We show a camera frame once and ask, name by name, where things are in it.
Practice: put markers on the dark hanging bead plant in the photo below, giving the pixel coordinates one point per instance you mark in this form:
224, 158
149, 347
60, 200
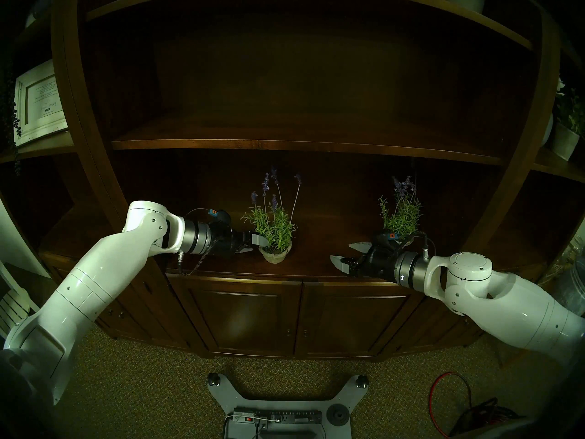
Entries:
17, 122

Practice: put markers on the wooden cabinet door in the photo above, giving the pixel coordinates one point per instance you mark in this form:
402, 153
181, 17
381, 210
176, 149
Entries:
352, 319
247, 319

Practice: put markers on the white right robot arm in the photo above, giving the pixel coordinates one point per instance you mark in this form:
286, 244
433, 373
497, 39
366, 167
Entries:
502, 301

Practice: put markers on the fake lavender plant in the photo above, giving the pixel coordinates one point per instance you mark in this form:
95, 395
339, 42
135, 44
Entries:
274, 232
404, 218

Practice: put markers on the gray robot base plate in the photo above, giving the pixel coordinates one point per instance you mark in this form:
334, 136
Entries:
274, 404

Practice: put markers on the white framed certificate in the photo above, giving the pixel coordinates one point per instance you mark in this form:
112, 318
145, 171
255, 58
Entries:
41, 104

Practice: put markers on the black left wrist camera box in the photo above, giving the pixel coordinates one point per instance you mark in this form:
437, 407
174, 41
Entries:
221, 218

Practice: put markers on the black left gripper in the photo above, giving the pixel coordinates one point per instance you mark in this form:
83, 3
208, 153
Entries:
226, 242

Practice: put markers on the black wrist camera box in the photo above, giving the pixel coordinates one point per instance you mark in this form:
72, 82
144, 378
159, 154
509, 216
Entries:
384, 241
221, 218

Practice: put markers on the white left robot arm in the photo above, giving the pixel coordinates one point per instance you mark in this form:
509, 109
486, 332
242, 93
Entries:
91, 287

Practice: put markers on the dark wooden bookshelf cabinet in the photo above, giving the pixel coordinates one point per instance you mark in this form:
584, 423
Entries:
292, 99

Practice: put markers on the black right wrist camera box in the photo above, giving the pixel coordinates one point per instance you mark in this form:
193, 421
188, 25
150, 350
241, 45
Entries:
384, 241

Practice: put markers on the black power strip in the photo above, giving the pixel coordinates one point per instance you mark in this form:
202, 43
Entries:
292, 416

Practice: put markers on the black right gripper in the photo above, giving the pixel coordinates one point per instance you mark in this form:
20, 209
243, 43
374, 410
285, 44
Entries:
379, 262

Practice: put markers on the clear plastic container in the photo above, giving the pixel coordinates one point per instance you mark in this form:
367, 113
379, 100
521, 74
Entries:
573, 287

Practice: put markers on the black star knob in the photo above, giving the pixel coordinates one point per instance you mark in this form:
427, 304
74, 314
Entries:
362, 381
214, 378

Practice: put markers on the gray robot column base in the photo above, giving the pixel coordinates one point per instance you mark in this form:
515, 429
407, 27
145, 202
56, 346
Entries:
242, 431

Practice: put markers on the green plant in white pot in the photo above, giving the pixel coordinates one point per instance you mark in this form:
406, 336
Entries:
563, 141

